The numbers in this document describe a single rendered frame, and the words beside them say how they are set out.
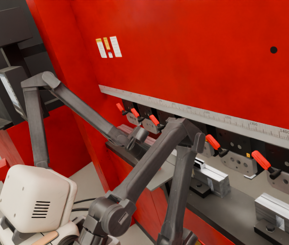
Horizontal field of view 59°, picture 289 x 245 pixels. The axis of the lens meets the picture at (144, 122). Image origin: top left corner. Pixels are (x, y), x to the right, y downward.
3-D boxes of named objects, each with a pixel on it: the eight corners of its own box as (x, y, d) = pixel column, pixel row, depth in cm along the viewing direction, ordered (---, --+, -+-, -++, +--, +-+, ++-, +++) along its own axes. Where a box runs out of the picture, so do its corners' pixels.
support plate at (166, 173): (132, 176, 127) (131, 174, 127) (172, 152, 138) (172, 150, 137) (151, 192, 112) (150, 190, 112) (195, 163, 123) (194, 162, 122)
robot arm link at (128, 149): (121, 148, 112) (127, 151, 107) (128, 135, 114) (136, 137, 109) (131, 156, 116) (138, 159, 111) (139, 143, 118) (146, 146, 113)
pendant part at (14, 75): (16, 112, 214) (-5, 71, 201) (30, 106, 220) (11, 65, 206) (27, 120, 179) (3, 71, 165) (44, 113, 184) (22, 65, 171)
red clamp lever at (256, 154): (251, 152, 78) (276, 178, 74) (260, 146, 79) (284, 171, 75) (248, 155, 79) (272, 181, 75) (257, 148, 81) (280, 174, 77)
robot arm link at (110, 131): (40, 85, 107) (38, 78, 97) (49, 76, 109) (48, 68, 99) (117, 148, 115) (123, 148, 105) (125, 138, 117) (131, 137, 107)
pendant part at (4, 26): (24, 123, 227) (-26, 26, 194) (50, 112, 239) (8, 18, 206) (38, 136, 187) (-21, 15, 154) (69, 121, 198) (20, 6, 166)
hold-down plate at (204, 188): (165, 174, 141) (164, 169, 140) (173, 169, 143) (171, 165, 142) (203, 199, 116) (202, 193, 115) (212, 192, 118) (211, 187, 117)
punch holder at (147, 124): (143, 129, 150) (136, 103, 144) (155, 122, 154) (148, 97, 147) (157, 135, 138) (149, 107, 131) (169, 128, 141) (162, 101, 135)
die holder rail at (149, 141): (120, 137, 201) (116, 127, 197) (126, 134, 203) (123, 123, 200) (154, 158, 159) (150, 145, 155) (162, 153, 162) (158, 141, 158)
